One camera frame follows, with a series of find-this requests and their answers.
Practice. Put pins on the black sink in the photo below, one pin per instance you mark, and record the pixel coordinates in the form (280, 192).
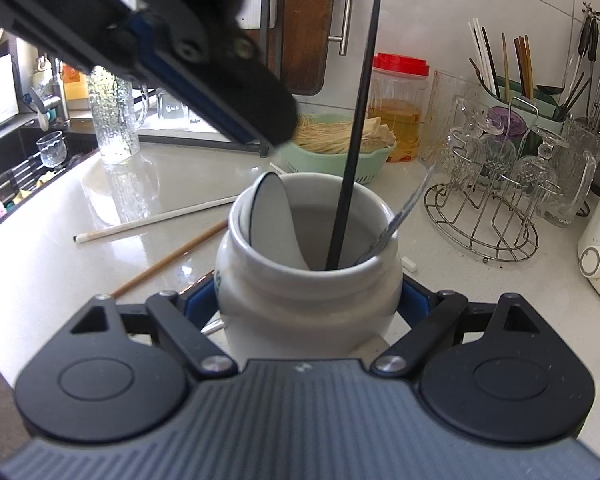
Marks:
(10, 160)

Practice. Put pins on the crystal stem glass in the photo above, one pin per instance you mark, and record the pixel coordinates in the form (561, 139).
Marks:
(475, 140)
(535, 165)

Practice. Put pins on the hanging kitchen utensils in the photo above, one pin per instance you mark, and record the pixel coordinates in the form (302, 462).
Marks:
(595, 60)

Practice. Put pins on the green plastic basket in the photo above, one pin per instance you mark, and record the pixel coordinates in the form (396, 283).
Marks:
(375, 165)

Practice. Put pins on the tall textured glass mug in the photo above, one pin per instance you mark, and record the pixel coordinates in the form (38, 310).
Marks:
(112, 120)

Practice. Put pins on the yellow detergent jug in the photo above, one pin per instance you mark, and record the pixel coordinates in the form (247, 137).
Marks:
(75, 85)

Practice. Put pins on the upturned drinking glass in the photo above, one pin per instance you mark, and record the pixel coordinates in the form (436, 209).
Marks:
(172, 105)

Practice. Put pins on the clear glass pitcher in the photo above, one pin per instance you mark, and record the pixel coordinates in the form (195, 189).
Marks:
(450, 100)

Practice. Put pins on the white ceramic spoon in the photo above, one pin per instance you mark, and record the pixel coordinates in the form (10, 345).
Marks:
(272, 220)

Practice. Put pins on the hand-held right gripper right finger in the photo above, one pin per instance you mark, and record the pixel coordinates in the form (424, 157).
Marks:
(415, 302)

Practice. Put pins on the white chopstick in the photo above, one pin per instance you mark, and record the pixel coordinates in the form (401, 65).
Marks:
(155, 218)

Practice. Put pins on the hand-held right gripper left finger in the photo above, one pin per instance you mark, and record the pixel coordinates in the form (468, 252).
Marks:
(200, 305)

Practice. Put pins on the green utensil holder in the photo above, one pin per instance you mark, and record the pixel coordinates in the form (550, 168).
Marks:
(550, 110)

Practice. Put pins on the tall steel faucet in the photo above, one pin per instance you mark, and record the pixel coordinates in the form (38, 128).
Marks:
(50, 95)

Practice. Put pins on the white rack holder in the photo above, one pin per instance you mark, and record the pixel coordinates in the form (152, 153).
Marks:
(252, 0)

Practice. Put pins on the crystal wine glass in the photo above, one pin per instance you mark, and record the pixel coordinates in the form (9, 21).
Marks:
(50, 147)

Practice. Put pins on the red lid plastic jar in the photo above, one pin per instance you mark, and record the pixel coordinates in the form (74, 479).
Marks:
(397, 110)

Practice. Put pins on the purple bowl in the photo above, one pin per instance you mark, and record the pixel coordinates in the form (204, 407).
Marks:
(507, 122)

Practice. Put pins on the wooden chopstick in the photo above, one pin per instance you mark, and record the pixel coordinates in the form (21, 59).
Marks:
(170, 259)

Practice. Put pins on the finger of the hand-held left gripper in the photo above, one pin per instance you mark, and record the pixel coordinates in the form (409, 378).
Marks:
(220, 60)
(55, 25)

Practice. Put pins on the black chopstick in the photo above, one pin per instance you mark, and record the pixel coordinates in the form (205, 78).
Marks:
(357, 110)

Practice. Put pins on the large clear glass mug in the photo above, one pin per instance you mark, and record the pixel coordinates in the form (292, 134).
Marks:
(575, 175)

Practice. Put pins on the brown wooden cutting board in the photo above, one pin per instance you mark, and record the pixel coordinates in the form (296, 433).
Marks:
(305, 25)

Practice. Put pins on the sink drain rack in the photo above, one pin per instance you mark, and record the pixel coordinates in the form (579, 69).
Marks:
(15, 177)

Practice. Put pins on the bundle of chopsticks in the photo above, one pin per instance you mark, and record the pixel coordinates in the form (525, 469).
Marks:
(520, 60)

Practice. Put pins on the white ceramic mug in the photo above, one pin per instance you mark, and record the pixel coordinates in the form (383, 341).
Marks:
(300, 305)

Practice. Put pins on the dried noodles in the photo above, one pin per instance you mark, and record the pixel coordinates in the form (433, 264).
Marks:
(325, 135)

